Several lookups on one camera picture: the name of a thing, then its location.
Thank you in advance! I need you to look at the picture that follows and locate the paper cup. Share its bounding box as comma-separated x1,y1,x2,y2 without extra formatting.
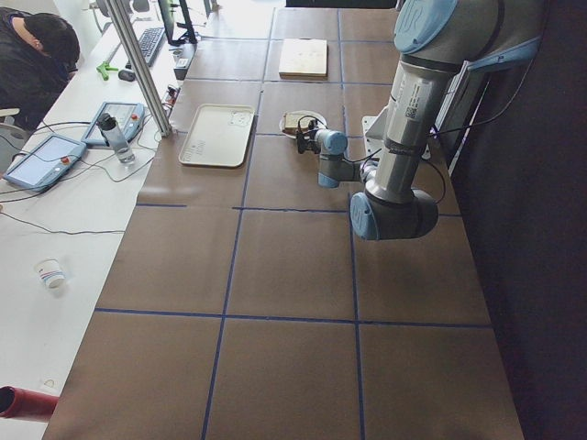
34,258,65,289

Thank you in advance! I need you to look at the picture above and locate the far teach pendant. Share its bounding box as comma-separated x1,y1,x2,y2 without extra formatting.
81,102,146,149

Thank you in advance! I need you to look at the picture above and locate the black computer mouse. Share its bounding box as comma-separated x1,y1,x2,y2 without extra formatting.
117,69,136,83

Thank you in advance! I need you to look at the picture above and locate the black monitor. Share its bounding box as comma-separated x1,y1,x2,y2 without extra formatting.
158,0,198,47

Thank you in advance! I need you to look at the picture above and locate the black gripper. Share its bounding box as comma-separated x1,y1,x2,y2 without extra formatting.
303,128,320,148

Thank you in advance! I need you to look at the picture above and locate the white round plate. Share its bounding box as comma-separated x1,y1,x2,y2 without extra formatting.
279,110,327,132

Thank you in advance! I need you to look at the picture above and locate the wooden cutting board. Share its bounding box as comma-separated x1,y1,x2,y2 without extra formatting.
278,38,328,79

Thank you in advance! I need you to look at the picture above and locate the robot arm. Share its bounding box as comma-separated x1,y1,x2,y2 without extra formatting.
297,1,546,240

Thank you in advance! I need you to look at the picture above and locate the cream bear tray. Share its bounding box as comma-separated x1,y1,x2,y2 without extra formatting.
178,104,255,169

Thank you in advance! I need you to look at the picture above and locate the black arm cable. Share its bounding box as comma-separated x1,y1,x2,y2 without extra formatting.
341,82,524,205

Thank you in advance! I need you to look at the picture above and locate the aluminium frame post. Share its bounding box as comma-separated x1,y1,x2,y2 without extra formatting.
105,0,172,138

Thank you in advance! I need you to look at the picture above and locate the seated person in black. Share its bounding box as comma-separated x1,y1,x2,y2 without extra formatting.
1,7,81,131

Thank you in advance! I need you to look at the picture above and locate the black keyboard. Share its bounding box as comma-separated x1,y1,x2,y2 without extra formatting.
138,27,165,66

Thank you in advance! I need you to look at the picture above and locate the red cylinder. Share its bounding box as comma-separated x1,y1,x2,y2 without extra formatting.
1,386,59,422

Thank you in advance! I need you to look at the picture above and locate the teach pendant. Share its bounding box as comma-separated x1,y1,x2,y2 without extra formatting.
3,134,87,193
81,102,146,149

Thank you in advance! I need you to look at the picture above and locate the green tool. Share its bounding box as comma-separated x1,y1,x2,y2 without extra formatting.
95,45,120,81

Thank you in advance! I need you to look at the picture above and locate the clear water bottle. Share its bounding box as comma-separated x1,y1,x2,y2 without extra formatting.
96,113,135,164

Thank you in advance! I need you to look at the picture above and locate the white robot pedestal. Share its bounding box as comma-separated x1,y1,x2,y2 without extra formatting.
362,103,431,157

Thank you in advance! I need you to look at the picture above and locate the near teach pendant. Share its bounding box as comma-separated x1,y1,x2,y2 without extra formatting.
3,134,87,193

